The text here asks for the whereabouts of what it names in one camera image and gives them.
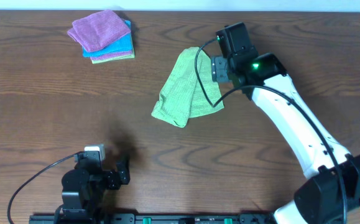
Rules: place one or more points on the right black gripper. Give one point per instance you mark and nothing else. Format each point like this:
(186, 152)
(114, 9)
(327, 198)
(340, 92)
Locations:
(218, 73)

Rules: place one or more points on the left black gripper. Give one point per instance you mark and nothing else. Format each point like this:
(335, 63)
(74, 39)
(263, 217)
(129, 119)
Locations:
(115, 182)

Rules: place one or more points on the light green microfiber cloth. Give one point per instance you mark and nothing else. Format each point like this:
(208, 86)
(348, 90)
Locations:
(183, 95)

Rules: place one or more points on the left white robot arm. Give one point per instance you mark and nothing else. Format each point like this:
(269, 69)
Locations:
(83, 190)

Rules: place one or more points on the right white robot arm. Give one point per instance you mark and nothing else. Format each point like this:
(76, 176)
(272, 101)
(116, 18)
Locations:
(332, 188)

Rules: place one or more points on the folded green cloth at bottom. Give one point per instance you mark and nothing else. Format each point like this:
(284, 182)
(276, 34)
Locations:
(117, 58)

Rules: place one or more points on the folded purple cloth lower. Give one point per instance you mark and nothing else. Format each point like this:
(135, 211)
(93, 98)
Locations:
(112, 55)

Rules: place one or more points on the folded purple cloth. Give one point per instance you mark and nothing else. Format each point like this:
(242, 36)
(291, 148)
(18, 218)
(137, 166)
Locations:
(98, 30)
(112, 55)

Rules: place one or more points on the folded blue cloth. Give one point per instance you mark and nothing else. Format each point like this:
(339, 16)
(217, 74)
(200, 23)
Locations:
(105, 38)

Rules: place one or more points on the folded purple cloth on top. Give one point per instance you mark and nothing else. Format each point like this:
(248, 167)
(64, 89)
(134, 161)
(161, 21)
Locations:
(98, 30)

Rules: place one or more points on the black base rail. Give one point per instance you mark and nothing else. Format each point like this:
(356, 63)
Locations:
(129, 218)

